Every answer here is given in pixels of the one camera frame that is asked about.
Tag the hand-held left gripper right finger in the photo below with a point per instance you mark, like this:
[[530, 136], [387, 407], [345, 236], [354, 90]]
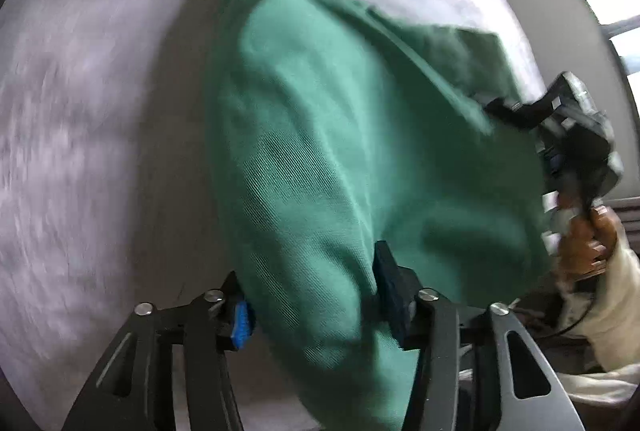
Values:
[[395, 301]]

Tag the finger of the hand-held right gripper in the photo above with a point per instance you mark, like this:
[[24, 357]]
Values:
[[525, 111]]

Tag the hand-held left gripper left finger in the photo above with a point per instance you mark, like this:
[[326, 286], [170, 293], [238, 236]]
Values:
[[241, 322]]

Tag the green work jacket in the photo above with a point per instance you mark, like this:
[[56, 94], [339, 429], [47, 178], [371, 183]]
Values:
[[325, 151]]

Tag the person's right forearm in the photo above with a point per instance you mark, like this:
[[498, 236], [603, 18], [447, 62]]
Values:
[[615, 306]]

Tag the person's right hand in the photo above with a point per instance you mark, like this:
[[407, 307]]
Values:
[[582, 241]]

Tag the lavender bedspread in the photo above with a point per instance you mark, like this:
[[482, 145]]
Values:
[[110, 111]]

